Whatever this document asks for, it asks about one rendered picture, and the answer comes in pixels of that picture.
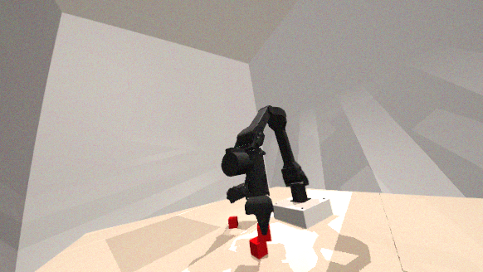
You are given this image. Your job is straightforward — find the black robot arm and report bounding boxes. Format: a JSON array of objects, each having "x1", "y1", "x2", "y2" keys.
[{"x1": 221, "y1": 105, "x2": 311, "y2": 204}]

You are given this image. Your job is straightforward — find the red cube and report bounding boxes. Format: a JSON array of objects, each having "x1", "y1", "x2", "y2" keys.
[
  {"x1": 249, "y1": 236, "x2": 269, "y2": 260},
  {"x1": 257, "y1": 223, "x2": 272, "y2": 242},
  {"x1": 228, "y1": 216, "x2": 238, "y2": 229}
]

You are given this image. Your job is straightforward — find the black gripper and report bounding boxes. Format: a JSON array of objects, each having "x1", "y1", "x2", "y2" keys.
[{"x1": 244, "y1": 171, "x2": 274, "y2": 236}]

